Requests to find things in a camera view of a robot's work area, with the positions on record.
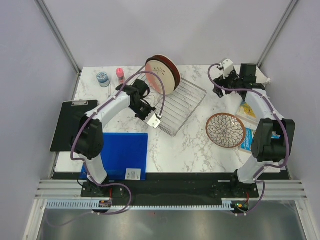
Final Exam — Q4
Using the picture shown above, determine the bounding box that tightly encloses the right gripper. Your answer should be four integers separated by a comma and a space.
212, 67, 242, 99

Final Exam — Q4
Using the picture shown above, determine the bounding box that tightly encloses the pink cream branch plate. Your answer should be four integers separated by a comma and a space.
145, 58, 175, 96

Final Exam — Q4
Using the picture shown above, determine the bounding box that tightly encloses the wire dish rack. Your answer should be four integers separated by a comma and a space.
144, 78, 207, 137

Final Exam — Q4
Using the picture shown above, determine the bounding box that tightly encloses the red teal flower plate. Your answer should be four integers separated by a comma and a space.
152, 54, 181, 90

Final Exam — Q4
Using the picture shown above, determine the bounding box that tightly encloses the brown rim cream plate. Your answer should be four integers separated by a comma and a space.
145, 54, 181, 95

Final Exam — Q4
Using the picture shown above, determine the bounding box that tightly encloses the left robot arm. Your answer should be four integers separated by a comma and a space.
70, 79, 161, 197

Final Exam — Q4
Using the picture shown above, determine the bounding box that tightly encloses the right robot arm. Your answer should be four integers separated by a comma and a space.
210, 59, 296, 197

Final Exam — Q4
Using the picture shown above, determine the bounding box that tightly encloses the yellow cover book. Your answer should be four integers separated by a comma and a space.
235, 101, 258, 124

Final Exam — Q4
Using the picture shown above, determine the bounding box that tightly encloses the pink spice bottle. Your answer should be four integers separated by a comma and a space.
116, 67, 126, 84

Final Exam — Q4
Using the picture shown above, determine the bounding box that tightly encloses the brown rim petal plate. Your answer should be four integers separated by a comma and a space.
205, 113, 246, 149

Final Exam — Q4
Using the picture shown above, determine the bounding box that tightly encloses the blue plastic folder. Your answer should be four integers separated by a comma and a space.
75, 132, 148, 184

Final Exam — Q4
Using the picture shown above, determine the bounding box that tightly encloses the blue lid jar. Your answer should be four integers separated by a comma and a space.
96, 71, 110, 88

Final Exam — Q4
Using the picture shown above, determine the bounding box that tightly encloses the blue treehouse book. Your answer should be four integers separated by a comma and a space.
238, 127, 285, 171

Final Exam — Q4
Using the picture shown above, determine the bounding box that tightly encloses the black clipboard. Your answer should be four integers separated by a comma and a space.
50, 100, 98, 152

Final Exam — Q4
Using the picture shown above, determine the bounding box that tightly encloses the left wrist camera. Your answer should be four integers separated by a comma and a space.
144, 111, 161, 129

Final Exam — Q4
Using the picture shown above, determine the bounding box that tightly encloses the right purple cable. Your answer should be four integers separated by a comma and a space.
208, 63, 291, 217

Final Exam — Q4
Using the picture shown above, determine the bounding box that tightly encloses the purple cable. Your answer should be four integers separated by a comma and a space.
47, 71, 167, 228
208, 63, 291, 217

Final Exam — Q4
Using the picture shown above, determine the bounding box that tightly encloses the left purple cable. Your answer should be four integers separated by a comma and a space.
47, 71, 167, 228

